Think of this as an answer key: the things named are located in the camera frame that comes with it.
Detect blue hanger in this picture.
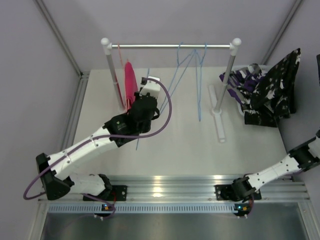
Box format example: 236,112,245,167
160,41,194,113
135,68,150,151
194,43,207,122

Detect white plastic basket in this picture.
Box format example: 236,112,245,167
232,65,272,117

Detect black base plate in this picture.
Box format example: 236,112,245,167
95,185,128,202
214,184,262,202

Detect white clothes rack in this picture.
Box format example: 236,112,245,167
100,37,242,143

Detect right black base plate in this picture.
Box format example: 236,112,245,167
214,184,262,202

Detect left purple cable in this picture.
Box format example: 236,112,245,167
23,76,173,221

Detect aluminium rail frame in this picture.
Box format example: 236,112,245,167
37,72,311,216

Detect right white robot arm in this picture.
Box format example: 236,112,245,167
230,131,320,202

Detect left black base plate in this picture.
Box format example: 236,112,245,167
95,185,128,202

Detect pink trousers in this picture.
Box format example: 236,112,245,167
124,61,138,110

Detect black camouflage trousers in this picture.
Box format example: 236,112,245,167
242,48,301,128

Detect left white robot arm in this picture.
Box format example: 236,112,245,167
36,92,160,201

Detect pink hanger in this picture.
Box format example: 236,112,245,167
117,43,128,111

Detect purple camouflage trousers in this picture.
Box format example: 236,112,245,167
226,63,271,105

